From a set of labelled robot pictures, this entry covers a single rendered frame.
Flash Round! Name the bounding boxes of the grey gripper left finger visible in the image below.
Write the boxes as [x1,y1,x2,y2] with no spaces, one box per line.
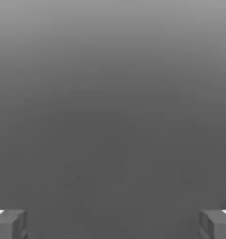
[0,209,29,239]

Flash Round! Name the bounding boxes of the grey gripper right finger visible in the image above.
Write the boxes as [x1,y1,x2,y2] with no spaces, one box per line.
[198,209,226,239]

